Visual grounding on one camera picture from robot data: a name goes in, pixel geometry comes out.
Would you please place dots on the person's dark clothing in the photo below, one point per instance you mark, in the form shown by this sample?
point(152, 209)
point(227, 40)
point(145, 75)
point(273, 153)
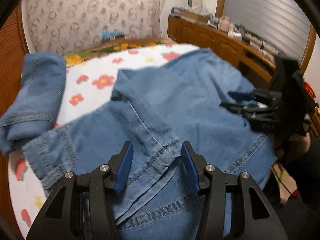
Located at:
point(300, 217)

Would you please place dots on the blue denim pants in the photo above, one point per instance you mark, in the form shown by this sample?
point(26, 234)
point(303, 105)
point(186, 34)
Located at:
point(175, 92)

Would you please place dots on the red packet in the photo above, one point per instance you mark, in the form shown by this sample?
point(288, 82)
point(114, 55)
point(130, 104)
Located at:
point(309, 90)

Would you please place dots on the pink bag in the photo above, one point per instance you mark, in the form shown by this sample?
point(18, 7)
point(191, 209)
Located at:
point(177, 11)

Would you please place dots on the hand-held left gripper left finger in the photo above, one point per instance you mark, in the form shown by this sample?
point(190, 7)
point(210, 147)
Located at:
point(123, 170)

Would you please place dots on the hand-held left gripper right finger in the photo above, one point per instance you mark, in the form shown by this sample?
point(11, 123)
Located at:
point(191, 170)

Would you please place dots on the cardboard box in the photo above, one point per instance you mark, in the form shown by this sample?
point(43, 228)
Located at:
point(196, 17)

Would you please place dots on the pink tissue box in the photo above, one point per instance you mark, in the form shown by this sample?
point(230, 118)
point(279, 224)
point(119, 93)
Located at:
point(235, 33)

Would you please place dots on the wooden sideboard cabinet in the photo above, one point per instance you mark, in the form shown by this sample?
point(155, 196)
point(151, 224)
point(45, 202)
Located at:
point(200, 37)

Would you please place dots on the grey window blind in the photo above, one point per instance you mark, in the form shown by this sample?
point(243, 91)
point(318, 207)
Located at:
point(262, 12)

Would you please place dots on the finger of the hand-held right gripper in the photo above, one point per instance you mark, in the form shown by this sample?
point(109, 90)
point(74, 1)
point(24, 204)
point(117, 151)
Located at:
point(250, 110)
point(238, 95)

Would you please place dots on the green orange floral blanket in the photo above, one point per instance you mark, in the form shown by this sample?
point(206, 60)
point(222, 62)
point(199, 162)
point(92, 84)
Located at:
point(125, 46)

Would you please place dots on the person's right hand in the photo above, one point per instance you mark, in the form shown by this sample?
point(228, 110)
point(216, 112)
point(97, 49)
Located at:
point(301, 143)

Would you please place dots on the pink thermos jug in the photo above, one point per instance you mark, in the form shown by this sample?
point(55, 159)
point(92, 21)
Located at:
point(224, 24)

